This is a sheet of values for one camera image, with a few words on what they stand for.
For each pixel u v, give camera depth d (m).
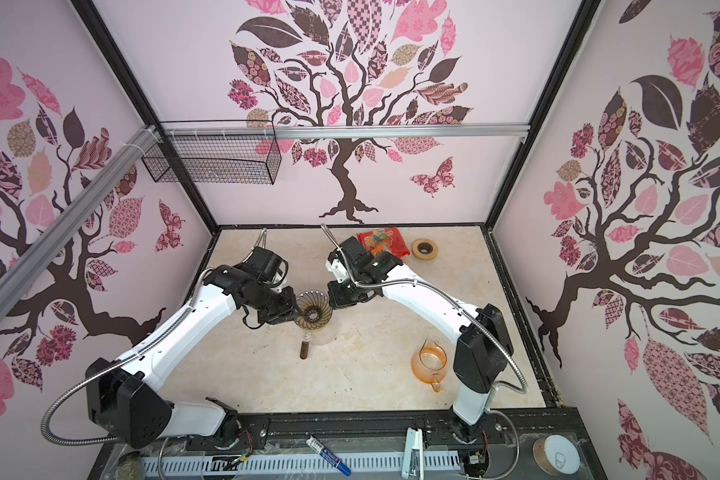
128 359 0.41
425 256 1.06
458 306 0.47
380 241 1.09
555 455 0.66
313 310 0.83
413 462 0.68
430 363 0.85
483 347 0.44
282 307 0.69
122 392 0.39
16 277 0.53
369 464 0.70
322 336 0.89
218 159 1.22
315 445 0.71
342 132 0.93
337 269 0.74
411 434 0.71
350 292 0.67
